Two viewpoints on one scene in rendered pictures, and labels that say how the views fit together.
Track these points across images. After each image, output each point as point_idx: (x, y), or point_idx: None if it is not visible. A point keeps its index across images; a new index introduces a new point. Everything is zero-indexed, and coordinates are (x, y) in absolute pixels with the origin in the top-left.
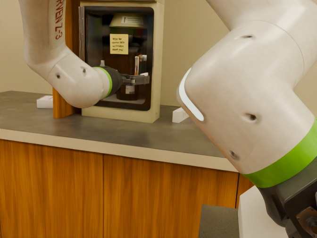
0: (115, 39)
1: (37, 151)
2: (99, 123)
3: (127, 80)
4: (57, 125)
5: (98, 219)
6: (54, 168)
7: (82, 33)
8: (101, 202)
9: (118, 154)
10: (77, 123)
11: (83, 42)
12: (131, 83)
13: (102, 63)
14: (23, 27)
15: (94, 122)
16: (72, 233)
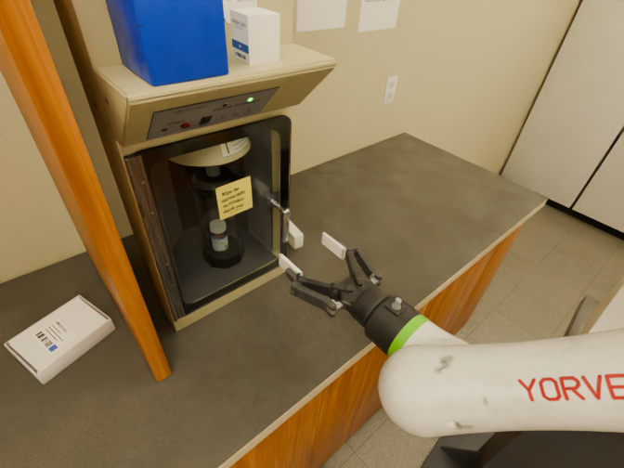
0: (227, 194)
1: None
2: (242, 328)
3: (375, 283)
4: (214, 394)
5: (313, 422)
6: (257, 444)
7: (151, 213)
8: (318, 409)
9: (357, 360)
10: (221, 357)
11: (158, 227)
12: (380, 283)
13: (400, 303)
14: (534, 429)
15: (232, 331)
16: (281, 461)
